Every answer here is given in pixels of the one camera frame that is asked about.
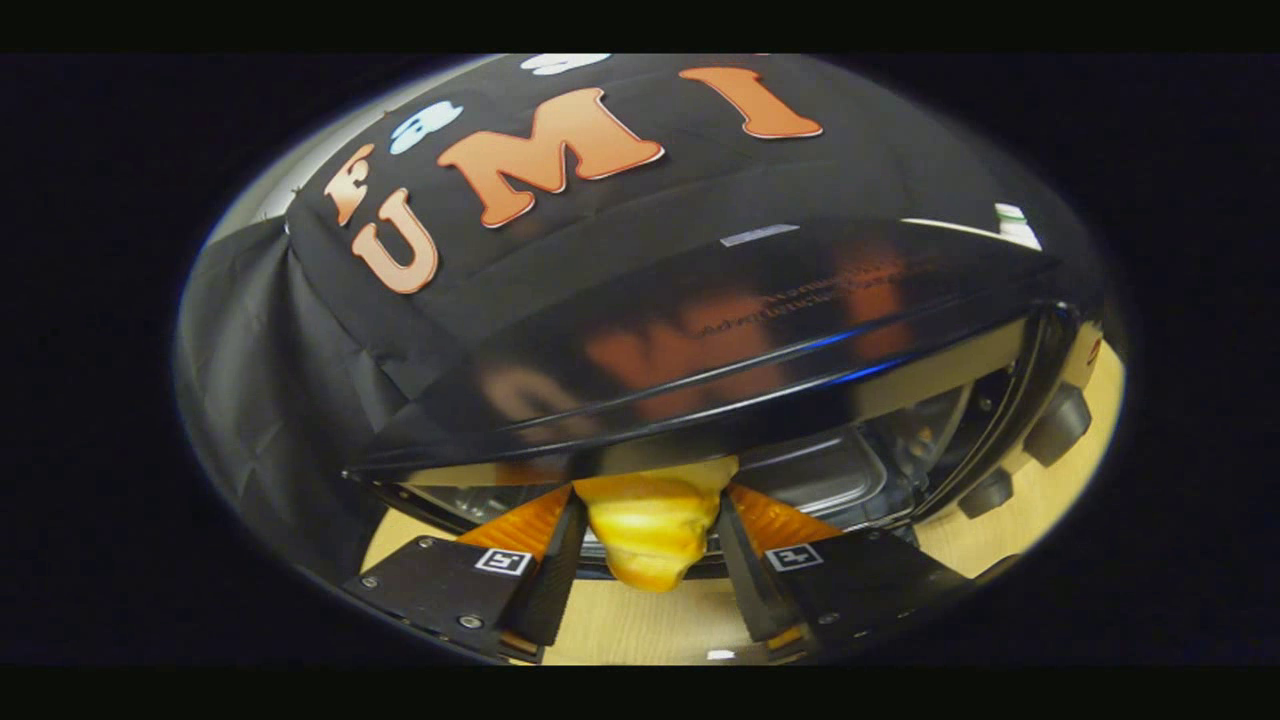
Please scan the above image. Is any clear plastic bottle green label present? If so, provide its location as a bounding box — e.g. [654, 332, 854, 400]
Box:
[993, 202, 1043, 251]

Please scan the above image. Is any black toaster oven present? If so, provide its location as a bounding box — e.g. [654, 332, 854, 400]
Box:
[342, 218, 1106, 581]

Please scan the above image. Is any black backdrop cloth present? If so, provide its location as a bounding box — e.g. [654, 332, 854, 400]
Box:
[175, 54, 1081, 581]

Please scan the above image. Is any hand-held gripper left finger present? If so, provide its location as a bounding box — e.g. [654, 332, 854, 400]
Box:
[343, 487, 589, 664]

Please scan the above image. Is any yellow bread pastry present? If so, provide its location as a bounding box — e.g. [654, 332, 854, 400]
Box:
[572, 455, 741, 593]

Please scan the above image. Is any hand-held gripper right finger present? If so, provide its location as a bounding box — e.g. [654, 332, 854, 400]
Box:
[715, 483, 971, 666]

